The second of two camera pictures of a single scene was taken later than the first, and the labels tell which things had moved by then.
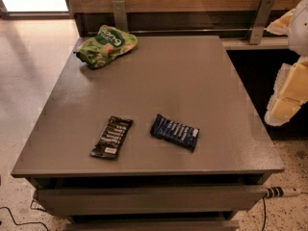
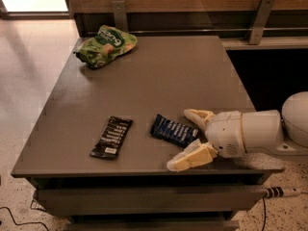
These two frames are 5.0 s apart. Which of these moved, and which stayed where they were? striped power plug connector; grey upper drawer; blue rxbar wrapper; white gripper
Moved: white gripper
Stayed: striped power plug connector; blue rxbar wrapper; grey upper drawer
